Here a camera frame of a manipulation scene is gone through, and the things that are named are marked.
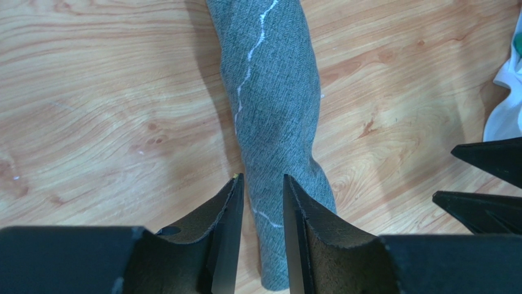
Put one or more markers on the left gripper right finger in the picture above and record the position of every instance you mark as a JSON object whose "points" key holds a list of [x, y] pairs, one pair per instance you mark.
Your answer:
{"points": [[326, 254]]}

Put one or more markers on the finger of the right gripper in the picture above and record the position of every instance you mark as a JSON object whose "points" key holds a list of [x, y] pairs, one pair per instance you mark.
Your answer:
{"points": [[501, 158], [482, 213]]}

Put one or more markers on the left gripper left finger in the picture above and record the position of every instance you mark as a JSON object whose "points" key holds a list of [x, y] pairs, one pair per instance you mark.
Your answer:
{"points": [[196, 254]]}

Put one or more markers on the grey felt napkin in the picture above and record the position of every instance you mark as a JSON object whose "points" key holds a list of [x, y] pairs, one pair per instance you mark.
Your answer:
{"points": [[270, 74]]}

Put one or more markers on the white garment with green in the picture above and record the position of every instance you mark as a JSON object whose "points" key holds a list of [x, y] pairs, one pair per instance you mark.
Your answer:
{"points": [[504, 122]]}

